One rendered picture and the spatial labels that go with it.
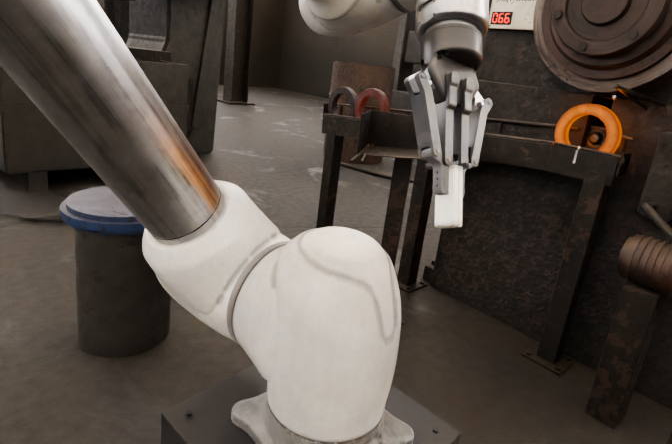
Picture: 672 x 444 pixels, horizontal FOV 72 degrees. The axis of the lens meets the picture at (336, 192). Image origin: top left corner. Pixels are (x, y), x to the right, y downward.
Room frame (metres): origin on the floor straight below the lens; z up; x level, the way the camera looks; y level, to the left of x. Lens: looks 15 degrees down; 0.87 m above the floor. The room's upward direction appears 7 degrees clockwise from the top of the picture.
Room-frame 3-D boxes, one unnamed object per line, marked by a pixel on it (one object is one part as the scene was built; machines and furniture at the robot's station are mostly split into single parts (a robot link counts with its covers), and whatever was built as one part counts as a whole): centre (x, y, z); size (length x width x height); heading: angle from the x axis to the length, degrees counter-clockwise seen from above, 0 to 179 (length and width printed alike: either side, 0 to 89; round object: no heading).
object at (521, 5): (1.77, -0.58, 1.15); 0.26 x 0.02 x 0.18; 44
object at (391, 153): (1.61, -0.20, 0.36); 0.26 x 0.20 x 0.72; 79
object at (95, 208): (1.24, 0.59, 0.22); 0.32 x 0.32 x 0.43
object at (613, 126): (1.45, -0.74, 0.75); 0.18 x 0.03 x 0.18; 43
